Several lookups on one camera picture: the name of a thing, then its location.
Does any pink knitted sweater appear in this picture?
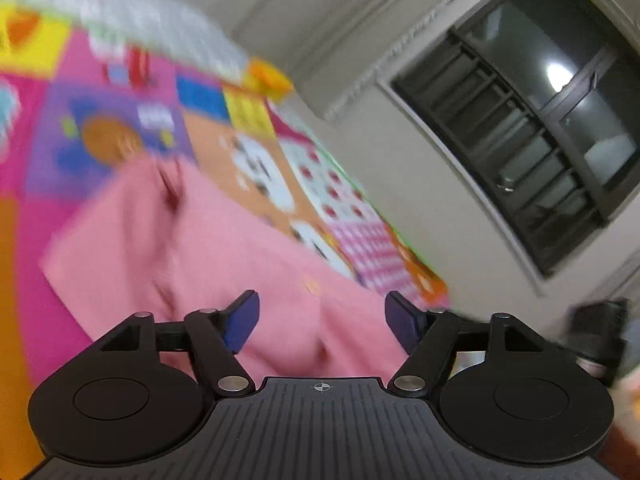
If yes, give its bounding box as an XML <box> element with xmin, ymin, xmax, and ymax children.
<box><xmin>41</xmin><ymin>157</ymin><xmax>406</xmax><ymax>380</ymax></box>

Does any colourful cartoon play mat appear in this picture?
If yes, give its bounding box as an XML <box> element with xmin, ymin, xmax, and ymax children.
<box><xmin>1</xmin><ymin>0</ymin><xmax>448</xmax><ymax>479</ymax></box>

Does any dark barred window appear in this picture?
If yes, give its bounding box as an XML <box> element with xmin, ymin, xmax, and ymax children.
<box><xmin>390</xmin><ymin>0</ymin><xmax>639</xmax><ymax>276</ymax></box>

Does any yellow orange round container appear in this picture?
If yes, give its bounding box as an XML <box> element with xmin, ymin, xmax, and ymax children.
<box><xmin>243</xmin><ymin>58</ymin><xmax>295</xmax><ymax>103</ymax></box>

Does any white quilted bed cover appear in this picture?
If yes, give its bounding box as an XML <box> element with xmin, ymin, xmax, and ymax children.
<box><xmin>15</xmin><ymin>0</ymin><xmax>250</xmax><ymax>84</ymax></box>

